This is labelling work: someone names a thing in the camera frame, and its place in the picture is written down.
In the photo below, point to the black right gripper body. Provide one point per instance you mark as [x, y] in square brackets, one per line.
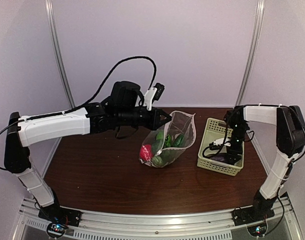
[239, 148]

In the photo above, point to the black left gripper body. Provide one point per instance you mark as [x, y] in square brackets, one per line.
[128, 118]

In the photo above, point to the purple toy eggplant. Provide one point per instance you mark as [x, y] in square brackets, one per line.
[222, 157]

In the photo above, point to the dark green toy vegetable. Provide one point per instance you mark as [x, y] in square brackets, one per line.
[160, 136]

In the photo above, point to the clear zip top bag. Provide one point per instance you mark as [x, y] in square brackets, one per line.
[181, 123]

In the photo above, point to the green bumpy toy cucumber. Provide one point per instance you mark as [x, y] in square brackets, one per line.
[177, 143]

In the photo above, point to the red toy apple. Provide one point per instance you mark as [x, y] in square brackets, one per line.
[145, 153]

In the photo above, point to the green striped toy watermelon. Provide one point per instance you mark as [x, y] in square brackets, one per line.
[168, 142]

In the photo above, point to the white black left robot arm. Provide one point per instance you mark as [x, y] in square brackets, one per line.
[126, 106]

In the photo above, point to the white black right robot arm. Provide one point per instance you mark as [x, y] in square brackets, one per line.
[289, 140]

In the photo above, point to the pale green perforated basket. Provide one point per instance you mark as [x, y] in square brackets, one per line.
[215, 129]

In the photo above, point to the right round circuit board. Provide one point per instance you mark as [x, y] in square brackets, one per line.
[257, 230]

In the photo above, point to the round circuit board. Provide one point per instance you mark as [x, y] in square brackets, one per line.
[257, 230]
[55, 230]

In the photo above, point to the left round circuit board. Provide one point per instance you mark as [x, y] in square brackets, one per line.
[55, 230]

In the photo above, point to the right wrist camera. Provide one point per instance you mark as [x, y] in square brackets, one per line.
[219, 143]

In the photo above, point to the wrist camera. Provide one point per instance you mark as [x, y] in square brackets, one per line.
[153, 94]
[219, 143]

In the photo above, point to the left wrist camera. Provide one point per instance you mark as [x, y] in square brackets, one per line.
[153, 94]

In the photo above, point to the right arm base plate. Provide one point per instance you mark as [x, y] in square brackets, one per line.
[248, 215]

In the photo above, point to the front aluminium rail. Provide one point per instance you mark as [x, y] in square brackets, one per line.
[213, 225]

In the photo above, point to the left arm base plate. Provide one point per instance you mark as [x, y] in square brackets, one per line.
[60, 215]

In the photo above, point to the back right aluminium post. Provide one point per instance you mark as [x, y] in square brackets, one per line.
[256, 33]

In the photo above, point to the aluminium post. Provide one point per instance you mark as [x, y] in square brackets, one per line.
[57, 52]
[256, 33]

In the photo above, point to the back left aluminium post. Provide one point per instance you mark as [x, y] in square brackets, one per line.
[57, 52]

